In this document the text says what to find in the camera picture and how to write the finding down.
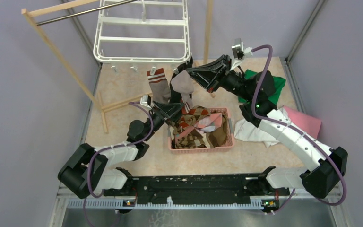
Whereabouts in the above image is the pink cloth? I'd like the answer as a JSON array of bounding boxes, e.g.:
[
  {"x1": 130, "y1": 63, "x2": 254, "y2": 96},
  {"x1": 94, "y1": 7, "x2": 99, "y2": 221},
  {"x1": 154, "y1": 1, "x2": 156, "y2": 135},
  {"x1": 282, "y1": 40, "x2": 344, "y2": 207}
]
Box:
[{"x1": 281, "y1": 105, "x2": 322, "y2": 139}]

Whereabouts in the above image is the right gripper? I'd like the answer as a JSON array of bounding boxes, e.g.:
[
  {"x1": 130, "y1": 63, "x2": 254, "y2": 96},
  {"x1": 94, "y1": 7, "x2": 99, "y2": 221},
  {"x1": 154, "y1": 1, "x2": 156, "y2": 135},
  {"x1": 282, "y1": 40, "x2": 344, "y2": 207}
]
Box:
[{"x1": 184, "y1": 55, "x2": 253, "y2": 102}]

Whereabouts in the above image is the metal rack rod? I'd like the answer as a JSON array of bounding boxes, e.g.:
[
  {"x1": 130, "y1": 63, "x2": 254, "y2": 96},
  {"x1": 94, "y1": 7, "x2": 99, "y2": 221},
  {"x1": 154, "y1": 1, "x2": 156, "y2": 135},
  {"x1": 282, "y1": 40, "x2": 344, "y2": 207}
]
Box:
[{"x1": 36, "y1": 0, "x2": 136, "y2": 26}]

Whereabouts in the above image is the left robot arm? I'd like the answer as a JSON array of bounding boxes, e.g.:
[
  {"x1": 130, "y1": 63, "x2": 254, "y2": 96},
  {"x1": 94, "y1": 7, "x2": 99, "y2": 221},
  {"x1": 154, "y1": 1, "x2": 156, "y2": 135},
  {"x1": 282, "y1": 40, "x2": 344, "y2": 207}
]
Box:
[{"x1": 57, "y1": 102, "x2": 184, "y2": 199}]

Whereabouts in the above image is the green cloth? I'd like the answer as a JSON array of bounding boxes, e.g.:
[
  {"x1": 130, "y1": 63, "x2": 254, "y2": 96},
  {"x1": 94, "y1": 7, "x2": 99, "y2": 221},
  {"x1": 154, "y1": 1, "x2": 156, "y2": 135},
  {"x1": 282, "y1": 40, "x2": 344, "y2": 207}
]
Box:
[{"x1": 237, "y1": 70, "x2": 286, "y2": 105}]

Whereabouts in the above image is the white clip hanger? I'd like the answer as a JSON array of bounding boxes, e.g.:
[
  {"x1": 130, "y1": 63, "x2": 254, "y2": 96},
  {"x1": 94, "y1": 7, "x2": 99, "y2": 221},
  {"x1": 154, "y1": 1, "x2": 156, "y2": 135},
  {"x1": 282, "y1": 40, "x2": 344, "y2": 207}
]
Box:
[{"x1": 93, "y1": 0, "x2": 192, "y2": 70}]

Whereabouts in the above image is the pink plastic basket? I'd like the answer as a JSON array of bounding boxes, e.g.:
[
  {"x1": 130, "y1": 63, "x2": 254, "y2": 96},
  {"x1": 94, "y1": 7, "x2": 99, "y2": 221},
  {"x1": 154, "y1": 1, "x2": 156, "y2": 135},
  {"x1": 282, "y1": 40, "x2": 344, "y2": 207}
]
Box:
[{"x1": 168, "y1": 105, "x2": 235, "y2": 154}]

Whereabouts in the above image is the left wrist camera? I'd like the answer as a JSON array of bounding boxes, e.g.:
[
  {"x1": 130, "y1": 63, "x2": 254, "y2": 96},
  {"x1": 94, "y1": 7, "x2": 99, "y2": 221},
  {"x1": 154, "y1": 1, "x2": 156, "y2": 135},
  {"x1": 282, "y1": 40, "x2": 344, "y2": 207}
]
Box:
[{"x1": 140, "y1": 95, "x2": 152, "y2": 109}]

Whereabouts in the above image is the white cloth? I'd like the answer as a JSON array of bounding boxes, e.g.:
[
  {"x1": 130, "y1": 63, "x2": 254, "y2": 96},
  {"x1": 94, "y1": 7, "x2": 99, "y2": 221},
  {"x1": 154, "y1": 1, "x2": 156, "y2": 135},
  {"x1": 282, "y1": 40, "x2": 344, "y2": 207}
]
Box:
[{"x1": 234, "y1": 119, "x2": 279, "y2": 148}]

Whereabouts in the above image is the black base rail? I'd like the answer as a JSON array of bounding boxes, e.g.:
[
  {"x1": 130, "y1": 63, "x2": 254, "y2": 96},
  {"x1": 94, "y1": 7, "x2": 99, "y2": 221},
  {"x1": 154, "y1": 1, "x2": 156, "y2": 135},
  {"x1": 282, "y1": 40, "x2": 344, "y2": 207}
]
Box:
[{"x1": 104, "y1": 167, "x2": 290, "y2": 205}]

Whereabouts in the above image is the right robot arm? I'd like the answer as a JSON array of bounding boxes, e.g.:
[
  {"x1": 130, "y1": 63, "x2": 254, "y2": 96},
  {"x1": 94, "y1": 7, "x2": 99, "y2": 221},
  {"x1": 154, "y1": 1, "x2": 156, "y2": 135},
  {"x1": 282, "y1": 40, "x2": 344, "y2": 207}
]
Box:
[{"x1": 187, "y1": 55, "x2": 348, "y2": 204}]

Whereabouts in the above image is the wooden drying rack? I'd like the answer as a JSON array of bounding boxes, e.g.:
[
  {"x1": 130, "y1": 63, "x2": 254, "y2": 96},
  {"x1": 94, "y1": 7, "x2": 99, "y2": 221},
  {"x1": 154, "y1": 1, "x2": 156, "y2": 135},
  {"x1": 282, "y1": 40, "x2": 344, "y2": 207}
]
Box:
[{"x1": 21, "y1": 0, "x2": 213, "y2": 134}]

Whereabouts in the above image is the brown striped sock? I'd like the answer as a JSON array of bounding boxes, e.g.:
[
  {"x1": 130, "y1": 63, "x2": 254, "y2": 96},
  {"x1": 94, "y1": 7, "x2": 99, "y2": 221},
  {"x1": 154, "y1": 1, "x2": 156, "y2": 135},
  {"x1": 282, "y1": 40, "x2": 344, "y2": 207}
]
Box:
[{"x1": 174, "y1": 119, "x2": 229, "y2": 150}]

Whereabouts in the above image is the grey orange striped sock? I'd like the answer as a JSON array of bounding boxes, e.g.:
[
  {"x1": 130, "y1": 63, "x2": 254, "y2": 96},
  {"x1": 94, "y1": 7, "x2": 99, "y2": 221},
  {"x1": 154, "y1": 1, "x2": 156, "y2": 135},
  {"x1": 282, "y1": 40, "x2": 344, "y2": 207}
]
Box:
[{"x1": 147, "y1": 68, "x2": 171, "y2": 104}]

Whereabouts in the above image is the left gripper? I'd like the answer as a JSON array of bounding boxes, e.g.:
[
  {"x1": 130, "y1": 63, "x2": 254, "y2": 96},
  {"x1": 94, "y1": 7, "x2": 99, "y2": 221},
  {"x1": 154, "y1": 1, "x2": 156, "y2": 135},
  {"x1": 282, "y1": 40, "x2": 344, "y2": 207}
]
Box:
[{"x1": 142, "y1": 100, "x2": 187, "y2": 141}]

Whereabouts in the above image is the black sock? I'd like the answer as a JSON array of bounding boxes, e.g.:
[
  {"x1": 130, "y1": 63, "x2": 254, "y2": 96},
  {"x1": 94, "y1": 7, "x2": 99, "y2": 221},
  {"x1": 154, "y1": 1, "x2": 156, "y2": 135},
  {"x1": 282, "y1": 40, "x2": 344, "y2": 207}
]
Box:
[
  {"x1": 183, "y1": 56, "x2": 194, "y2": 70},
  {"x1": 169, "y1": 72, "x2": 183, "y2": 103}
]

